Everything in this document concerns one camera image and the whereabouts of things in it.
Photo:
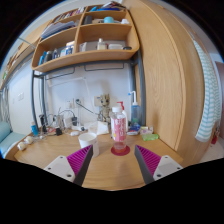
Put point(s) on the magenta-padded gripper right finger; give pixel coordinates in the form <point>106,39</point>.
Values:
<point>165,166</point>

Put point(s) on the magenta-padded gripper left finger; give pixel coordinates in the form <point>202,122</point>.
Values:
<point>61,166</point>

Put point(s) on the clear pink-labelled drink bottle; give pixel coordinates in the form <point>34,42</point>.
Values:
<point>119,131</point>

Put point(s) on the green packet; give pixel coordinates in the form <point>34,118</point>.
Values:
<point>150,137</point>

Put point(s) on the white paper cup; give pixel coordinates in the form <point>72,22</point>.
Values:
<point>88,143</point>

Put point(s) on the pink white packet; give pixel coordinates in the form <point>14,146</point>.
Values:
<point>146,130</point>

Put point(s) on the white power strip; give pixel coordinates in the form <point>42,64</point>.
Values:
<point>68,122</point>

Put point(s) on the small blue bottle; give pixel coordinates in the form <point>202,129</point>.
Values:
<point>34,129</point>

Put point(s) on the blue box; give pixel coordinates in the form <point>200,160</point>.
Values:
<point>134,130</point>

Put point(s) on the flat round red coaster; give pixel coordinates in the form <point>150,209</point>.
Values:
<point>115,152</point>

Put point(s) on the white crumpled bag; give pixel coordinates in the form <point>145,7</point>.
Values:
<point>96,127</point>

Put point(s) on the teal cushion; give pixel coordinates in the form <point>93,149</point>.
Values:
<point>8,138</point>

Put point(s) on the green white striped towel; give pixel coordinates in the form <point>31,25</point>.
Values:
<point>208,110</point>

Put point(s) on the brown tree figurine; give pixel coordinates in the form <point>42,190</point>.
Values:
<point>105,105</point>

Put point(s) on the light wooden wardrobe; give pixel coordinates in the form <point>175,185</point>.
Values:
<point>166,83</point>

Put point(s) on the wooden shelf unit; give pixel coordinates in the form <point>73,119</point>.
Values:
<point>86,56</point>

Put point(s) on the grey metal frame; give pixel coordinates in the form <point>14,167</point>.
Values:
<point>141,90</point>

